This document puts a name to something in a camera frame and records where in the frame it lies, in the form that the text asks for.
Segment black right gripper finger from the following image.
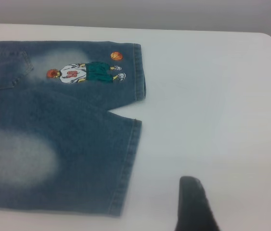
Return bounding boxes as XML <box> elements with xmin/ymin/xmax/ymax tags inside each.
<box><xmin>175</xmin><ymin>175</ymin><xmax>222</xmax><ymax>231</ymax></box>

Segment blue denim shorts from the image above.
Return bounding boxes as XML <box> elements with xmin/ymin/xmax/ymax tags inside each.
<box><xmin>0</xmin><ymin>41</ymin><xmax>148</xmax><ymax>218</ymax></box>

